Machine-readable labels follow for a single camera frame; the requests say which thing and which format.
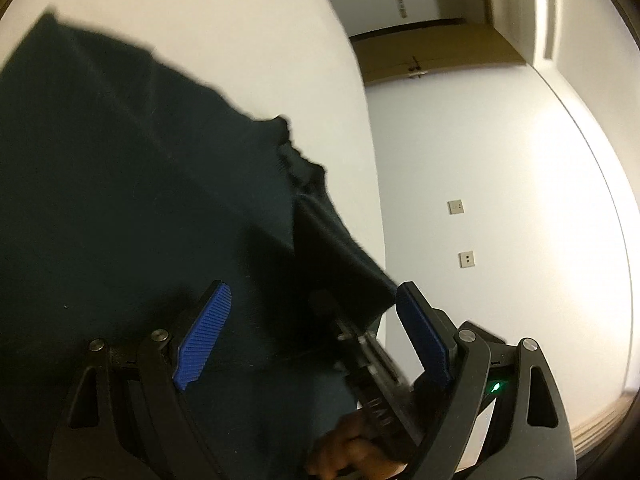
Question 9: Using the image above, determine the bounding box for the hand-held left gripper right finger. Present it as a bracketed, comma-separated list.
[395, 281, 578, 480]

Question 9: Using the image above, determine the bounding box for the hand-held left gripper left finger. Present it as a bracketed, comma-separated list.
[47, 280, 236, 480]

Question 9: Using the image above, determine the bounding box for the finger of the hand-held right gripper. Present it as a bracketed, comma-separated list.
[307, 290, 359, 337]

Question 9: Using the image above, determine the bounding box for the dark green sweater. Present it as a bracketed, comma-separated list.
[0, 12, 401, 480]

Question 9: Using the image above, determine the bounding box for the person's right hand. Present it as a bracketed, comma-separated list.
[305, 410, 411, 480]

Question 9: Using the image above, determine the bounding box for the wooden door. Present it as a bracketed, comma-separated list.
[349, 22, 527, 86]

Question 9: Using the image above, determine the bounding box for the wall air vent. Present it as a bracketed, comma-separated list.
[543, 0, 558, 61]

